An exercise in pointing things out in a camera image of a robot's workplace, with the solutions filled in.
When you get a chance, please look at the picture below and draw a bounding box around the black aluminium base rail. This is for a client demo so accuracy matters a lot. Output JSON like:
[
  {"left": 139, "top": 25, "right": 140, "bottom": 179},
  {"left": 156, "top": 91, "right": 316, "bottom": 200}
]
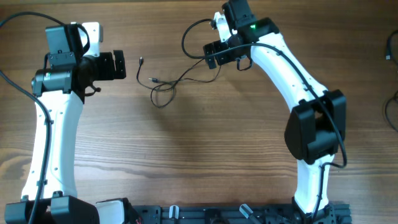
[{"left": 134, "top": 203, "right": 353, "bottom": 224}]

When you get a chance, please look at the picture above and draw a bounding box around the right camera black cable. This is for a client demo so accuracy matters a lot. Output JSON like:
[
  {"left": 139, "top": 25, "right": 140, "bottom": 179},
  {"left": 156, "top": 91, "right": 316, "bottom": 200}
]
[{"left": 181, "top": 18, "right": 348, "bottom": 222}]

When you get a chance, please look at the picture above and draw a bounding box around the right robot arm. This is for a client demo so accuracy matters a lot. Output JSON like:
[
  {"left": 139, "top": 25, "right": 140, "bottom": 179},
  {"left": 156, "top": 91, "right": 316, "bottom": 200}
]
[{"left": 203, "top": 0, "right": 349, "bottom": 223}]

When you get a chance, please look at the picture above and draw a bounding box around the left camera black cable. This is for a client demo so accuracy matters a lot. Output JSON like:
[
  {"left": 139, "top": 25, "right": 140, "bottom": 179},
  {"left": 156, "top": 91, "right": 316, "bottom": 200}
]
[{"left": 0, "top": 11, "right": 68, "bottom": 224}]

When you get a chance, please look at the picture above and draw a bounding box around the camera black cable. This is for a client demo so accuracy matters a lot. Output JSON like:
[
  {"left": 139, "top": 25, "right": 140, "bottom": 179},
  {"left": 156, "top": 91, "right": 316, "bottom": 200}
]
[
  {"left": 181, "top": 18, "right": 348, "bottom": 222},
  {"left": 0, "top": 11, "right": 68, "bottom": 224}
]

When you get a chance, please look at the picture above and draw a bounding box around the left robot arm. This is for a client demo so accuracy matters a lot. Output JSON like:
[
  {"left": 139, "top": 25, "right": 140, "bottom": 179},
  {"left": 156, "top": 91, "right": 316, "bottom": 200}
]
[{"left": 4, "top": 22, "right": 141, "bottom": 223}]

